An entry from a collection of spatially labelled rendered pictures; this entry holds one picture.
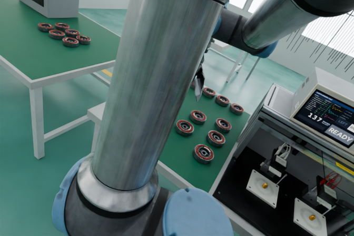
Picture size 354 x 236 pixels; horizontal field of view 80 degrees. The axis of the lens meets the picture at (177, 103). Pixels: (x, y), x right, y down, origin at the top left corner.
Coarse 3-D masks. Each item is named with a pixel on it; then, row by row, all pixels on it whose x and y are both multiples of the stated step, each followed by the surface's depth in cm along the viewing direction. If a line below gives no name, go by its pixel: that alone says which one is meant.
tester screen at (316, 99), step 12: (312, 96) 93; (324, 96) 91; (312, 108) 94; (324, 108) 92; (336, 108) 90; (348, 108) 88; (312, 120) 96; (324, 120) 94; (336, 120) 92; (348, 120) 89; (324, 132) 95; (348, 132) 91
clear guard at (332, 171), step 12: (324, 156) 94; (324, 168) 86; (336, 168) 89; (348, 168) 92; (324, 180) 80; (336, 180) 82; (348, 180) 85; (324, 192) 79; (336, 192) 79; (348, 192) 79; (336, 204) 77; (348, 216) 76
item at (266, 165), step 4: (268, 160) 118; (264, 164) 115; (268, 164) 115; (260, 168) 118; (264, 168) 116; (268, 168) 115; (264, 172) 117; (268, 172) 116; (272, 172) 114; (272, 176) 115
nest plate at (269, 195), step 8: (256, 176) 110; (264, 176) 113; (248, 184) 104; (256, 184) 106; (272, 184) 110; (256, 192) 102; (264, 192) 103; (272, 192) 105; (264, 200) 100; (272, 200) 101
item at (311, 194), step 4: (308, 188) 110; (304, 192) 111; (308, 192) 108; (312, 192) 108; (304, 196) 110; (308, 196) 109; (312, 196) 108; (308, 200) 110; (312, 200) 109; (316, 200) 108; (316, 204) 108
